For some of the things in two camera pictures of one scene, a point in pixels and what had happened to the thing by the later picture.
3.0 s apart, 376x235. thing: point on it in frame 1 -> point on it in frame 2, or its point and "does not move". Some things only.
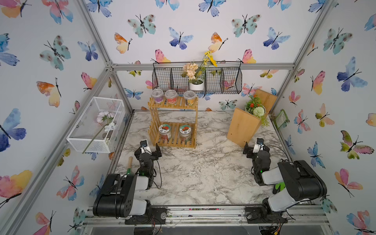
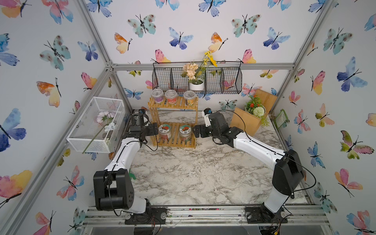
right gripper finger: (246, 148) -> (199, 129)
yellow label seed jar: (190, 98) does not move
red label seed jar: (171, 95) does not move
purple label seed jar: (157, 94) does not move
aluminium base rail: (294, 216) does not move
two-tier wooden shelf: (172, 134) does not move
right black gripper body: (250, 154) -> (216, 133)
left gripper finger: (157, 149) -> (152, 129)
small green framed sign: (281, 119) does not move
